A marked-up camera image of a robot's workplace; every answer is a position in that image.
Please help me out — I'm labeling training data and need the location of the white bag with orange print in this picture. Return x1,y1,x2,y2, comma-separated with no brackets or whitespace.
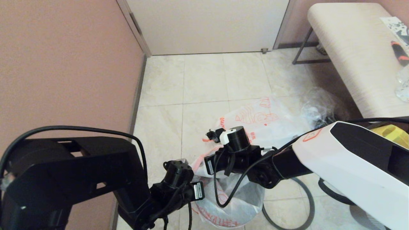
202,96,312,150

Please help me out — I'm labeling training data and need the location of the white red-print plastic bag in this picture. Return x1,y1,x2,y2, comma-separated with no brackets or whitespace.
191,145,266,229

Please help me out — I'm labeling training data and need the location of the clear bag with black items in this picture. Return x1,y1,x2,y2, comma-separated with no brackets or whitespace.
301,87,350,128

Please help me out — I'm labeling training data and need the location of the yellow fabric tote bag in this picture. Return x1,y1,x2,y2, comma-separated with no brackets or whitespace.
372,125,409,149

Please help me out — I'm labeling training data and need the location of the grey baseboard strip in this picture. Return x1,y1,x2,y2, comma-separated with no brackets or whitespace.
110,55,148,230

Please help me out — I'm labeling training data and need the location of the white door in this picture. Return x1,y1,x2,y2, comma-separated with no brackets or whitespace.
126,0,290,56

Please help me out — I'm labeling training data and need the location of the grey ribbed bin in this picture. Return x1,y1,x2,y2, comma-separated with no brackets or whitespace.
350,204,390,230

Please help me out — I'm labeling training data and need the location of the white wood-grain table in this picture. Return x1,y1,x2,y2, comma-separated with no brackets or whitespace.
292,3,409,119

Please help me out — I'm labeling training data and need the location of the clear crumpled plastic bottle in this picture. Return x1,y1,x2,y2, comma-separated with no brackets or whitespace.
395,65,409,103

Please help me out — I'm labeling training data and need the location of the black orange tool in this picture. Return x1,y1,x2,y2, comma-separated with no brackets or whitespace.
390,41,409,66

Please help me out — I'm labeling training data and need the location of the printed white paper sheet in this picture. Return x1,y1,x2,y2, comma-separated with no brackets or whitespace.
380,17,409,39

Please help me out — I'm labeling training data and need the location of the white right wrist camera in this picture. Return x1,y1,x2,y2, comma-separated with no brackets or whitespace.
207,126,244,145

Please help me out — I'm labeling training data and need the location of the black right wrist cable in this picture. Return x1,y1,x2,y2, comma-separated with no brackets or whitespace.
213,118,409,208

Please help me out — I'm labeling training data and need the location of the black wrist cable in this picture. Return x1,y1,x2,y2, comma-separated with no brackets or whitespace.
213,118,409,208
0,126,148,182

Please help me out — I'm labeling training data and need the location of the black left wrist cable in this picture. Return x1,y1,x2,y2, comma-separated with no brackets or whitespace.
0,126,148,182

